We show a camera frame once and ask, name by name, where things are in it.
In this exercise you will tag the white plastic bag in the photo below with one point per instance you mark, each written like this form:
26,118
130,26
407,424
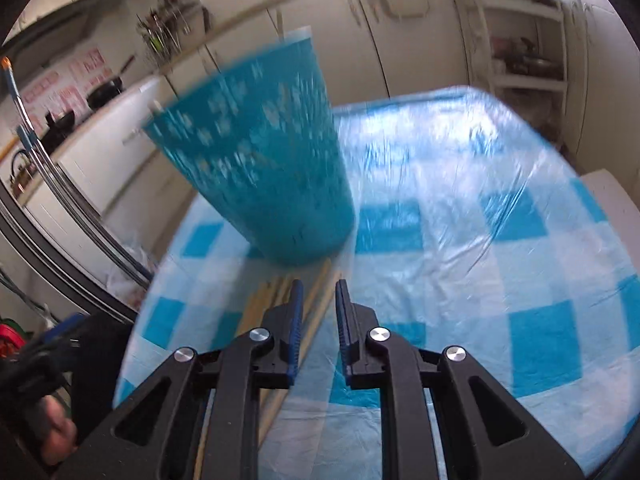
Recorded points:
132,275

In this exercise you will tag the person's left hand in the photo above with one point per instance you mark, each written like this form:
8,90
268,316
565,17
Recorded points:
55,432

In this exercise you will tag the chrome tube frame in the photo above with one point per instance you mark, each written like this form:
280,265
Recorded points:
60,180

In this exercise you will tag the teal perforated plastic basket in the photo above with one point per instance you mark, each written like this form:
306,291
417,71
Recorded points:
260,160

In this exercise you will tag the black frying pan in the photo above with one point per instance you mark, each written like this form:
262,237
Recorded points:
105,92

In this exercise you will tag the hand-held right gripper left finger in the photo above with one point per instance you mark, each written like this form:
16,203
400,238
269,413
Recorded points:
296,312

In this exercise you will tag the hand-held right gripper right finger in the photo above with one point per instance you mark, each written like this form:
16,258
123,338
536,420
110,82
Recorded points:
342,312

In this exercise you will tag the metal kettle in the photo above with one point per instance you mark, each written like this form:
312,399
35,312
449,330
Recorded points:
21,177

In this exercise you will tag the pink wall stickers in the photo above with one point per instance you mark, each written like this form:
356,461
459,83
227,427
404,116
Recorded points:
75,72

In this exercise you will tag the cream kitchen cabinets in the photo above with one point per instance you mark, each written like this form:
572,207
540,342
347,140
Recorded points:
425,55

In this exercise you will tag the utensil rack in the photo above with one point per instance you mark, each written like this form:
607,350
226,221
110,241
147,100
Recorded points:
167,30

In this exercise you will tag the white stool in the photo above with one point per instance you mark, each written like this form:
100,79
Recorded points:
612,192

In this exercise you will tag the black chair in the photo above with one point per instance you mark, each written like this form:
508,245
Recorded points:
105,350

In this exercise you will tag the white shelf unit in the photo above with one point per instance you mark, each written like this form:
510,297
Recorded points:
525,85

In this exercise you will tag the blue white checked tablecloth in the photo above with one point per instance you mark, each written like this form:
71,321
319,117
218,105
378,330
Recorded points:
475,240

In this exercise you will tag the metal pot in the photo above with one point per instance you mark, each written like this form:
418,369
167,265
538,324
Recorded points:
532,65

